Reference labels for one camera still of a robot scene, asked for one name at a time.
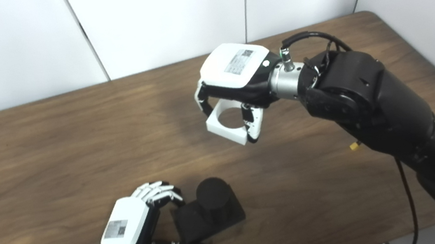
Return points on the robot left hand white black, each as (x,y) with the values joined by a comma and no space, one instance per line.
(129,228)

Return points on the robot right hand white black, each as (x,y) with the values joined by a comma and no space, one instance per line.
(235,68)

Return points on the white square piece with hole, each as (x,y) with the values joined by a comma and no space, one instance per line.
(231,134)

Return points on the black peg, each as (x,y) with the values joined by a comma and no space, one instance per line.
(211,209)

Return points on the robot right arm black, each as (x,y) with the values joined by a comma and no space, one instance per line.
(386,109)

